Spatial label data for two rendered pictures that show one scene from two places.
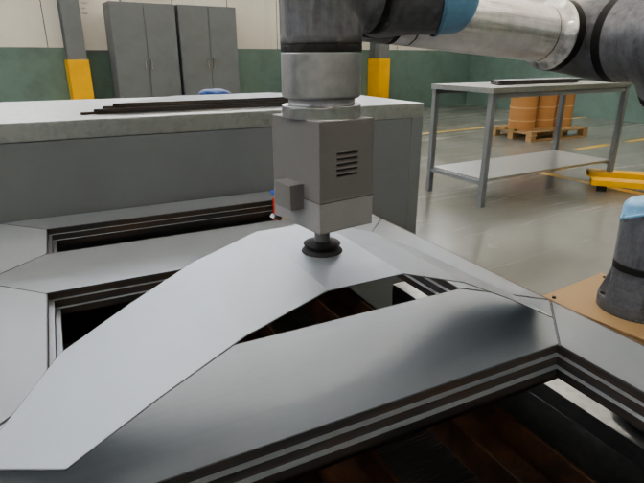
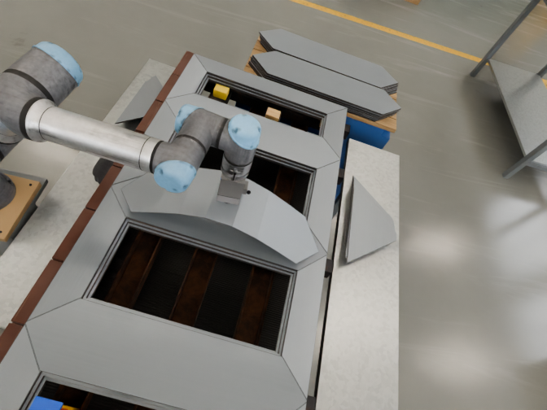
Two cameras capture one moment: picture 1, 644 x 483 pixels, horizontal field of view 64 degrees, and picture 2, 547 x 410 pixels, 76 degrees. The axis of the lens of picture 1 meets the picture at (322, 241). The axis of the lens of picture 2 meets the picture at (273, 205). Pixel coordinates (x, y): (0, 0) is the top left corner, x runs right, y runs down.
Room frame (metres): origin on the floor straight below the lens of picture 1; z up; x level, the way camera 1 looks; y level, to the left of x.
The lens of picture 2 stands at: (0.99, 0.31, 1.85)
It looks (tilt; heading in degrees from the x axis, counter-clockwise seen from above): 55 degrees down; 199
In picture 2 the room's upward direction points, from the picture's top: 25 degrees clockwise
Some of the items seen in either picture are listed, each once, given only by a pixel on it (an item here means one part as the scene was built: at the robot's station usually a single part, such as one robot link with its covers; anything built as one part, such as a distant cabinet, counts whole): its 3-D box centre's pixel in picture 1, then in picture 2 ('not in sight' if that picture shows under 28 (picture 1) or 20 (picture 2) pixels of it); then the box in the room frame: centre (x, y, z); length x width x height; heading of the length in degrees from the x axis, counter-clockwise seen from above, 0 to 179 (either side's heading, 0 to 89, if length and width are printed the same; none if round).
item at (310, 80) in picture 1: (319, 79); (237, 162); (0.50, 0.00, 1.16); 0.08 x 0.08 x 0.05
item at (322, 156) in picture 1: (310, 163); (236, 181); (0.50, 0.01, 1.08); 0.10 x 0.09 x 0.16; 125
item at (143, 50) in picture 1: (146, 68); not in sight; (8.86, 2.90, 0.98); 1.00 x 0.48 x 1.95; 122
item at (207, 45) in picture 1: (207, 68); not in sight; (9.42, 2.01, 0.98); 1.00 x 0.48 x 1.95; 122
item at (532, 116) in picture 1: (541, 110); not in sight; (8.09, -3.38, 0.38); 1.20 x 0.80 x 0.77; 116
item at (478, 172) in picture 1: (527, 134); not in sight; (4.80, -1.91, 0.49); 1.80 x 0.70 x 0.99; 120
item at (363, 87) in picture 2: not in sight; (327, 74); (-0.52, -0.24, 0.82); 0.80 x 0.40 x 0.06; 117
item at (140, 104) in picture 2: not in sight; (150, 102); (0.23, -0.68, 0.70); 0.39 x 0.12 x 0.04; 27
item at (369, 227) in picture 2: not in sight; (371, 221); (0.03, 0.39, 0.77); 0.45 x 0.20 x 0.04; 27
